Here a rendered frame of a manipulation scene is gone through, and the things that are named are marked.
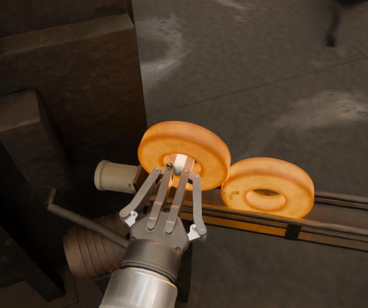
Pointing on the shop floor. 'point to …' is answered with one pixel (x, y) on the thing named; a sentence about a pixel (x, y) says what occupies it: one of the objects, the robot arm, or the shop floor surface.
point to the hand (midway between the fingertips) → (184, 153)
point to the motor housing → (95, 250)
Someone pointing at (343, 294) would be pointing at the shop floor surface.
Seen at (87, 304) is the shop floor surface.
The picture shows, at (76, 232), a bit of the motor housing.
